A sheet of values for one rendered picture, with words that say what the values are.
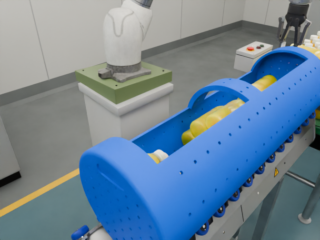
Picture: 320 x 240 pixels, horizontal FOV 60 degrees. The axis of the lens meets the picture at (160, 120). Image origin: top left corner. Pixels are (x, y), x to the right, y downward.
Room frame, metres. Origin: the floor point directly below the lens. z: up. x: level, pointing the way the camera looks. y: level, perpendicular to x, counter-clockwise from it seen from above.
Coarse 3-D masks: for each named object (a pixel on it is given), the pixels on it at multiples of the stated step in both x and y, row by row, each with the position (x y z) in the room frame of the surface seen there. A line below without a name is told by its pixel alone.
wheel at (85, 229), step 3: (84, 225) 0.43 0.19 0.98; (81, 228) 0.42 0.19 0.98; (84, 228) 0.42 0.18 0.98; (87, 228) 0.42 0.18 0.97; (75, 231) 0.43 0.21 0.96; (78, 231) 0.41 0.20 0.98; (81, 231) 0.41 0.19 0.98; (84, 231) 0.41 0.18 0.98; (87, 231) 0.42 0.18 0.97; (72, 234) 0.41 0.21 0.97; (75, 234) 0.40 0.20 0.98; (78, 234) 0.40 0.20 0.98; (81, 234) 0.40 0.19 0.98; (84, 234) 0.41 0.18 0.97; (72, 237) 0.40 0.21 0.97; (75, 237) 0.40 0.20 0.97; (78, 237) 0.40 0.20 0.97
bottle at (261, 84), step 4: (264, 76) 0.99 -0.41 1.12; (268, 76) 0.98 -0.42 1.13; (272, 76) 0.99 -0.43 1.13; (260, 80) 0.95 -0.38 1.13; (264, 80) 0.95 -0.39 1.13; (268, 80) 0.95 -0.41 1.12; (272, 80) 0.96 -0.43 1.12; (276, 80) 0.97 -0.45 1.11; (252, 84) 0.92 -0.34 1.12; (256, 84) 0.91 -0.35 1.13; (260, 84) 0.92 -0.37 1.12; (264, 84) 0.92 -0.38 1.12; (268, 84) 0.93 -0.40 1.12; (260, 88) 0.90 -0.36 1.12; (264, 88) 0.91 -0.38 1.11
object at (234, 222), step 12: (312, 132) 0.96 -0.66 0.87; (300, 144) 0.87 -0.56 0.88; (288, 156) 0.79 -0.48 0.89; (276, 168) 0.72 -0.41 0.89; (288, 168) 0.78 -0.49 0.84; (264, 180) 0.66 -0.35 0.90; (276, 180) 0.71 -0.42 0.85; (252, 192) 0.60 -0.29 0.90; (264, 192) 0.64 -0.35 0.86; (252, 204) 0.59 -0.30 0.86; (240, 216) 0.54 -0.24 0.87; (228, 228) 0.49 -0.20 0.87
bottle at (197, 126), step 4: (216, 108) 0.75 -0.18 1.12; (208, 112) 0.72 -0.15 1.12; (212, 112) 0.72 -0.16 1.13; (200, 116) 0.71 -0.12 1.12; (204, 116) 0.70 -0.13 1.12; (196, 120) 0.68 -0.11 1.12; (200, 120) 0.67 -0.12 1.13; (204, 120) 0.68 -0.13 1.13; (192, 124) 0.68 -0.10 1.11; (196, 124) 0.67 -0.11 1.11; (200, 124) 0.66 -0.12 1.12; (204, 124) 0.66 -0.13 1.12; (192, 128) 0.68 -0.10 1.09; (196, 128) 0.68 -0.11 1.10; (200, 128) 0.66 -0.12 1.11; (204, 128) 0.65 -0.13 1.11; (192, 132) 0.68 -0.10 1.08; (196, 132) 0.67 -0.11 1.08; (200, 132) 0.66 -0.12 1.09; (196, 136) 0.67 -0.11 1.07
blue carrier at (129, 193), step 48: (288, 48) 1.00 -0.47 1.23; (192, 96) 0.76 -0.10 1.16; (240, 96) 0.65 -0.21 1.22; (288, 96) 0.71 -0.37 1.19; (144, 144) 0.62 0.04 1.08; (192, 144) 0.45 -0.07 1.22; (240, 144) 0.50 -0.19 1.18; (96, 192) 0.43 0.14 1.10; (144, 192) 0.33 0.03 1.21; (192, 192) 0.37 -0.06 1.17
